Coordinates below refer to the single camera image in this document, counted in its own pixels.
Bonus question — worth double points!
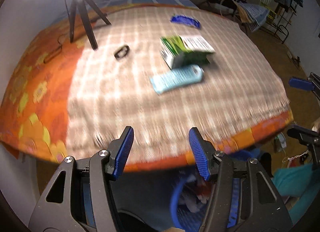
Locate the black hair tie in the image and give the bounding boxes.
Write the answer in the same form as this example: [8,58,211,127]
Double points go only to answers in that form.
[113,44,131,60]

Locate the green white carton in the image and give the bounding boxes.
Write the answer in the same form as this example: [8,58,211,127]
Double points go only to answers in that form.
[160,35,215,70]

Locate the trash in basket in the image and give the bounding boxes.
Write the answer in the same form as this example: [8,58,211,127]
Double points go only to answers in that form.
[178,172,215,213]

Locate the blue plastic trash basket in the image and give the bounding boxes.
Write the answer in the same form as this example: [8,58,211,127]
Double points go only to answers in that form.
[170,149,263,231]

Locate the teal trousers leg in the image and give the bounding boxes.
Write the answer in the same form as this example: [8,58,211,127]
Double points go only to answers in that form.
[272,164,319,224]

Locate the black clothes rack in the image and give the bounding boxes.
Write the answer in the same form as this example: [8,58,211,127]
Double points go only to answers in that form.
[246,0,304,45]

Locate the light blue packet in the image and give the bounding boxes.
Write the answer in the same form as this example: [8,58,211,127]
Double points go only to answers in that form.
[150,65,204,95]

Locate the checkered beige blanket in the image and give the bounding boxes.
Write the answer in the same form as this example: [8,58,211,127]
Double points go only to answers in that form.
[66,6,293,170]

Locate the striped clothes on chair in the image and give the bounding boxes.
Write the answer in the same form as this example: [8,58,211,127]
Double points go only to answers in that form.
[207,0,270,32]

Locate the orange floral bed sheet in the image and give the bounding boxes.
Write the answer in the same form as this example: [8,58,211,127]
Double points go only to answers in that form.
[0,3,295,172]

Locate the blue snack wrapper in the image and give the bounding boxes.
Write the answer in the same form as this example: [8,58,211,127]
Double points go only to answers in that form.
[170,14,201,29]

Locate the black tripod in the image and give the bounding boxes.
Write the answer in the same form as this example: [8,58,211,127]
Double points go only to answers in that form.
[68,0,111,50]

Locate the black tripod cable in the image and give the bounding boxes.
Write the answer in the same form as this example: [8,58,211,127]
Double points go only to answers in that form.
[43,31,73,65]

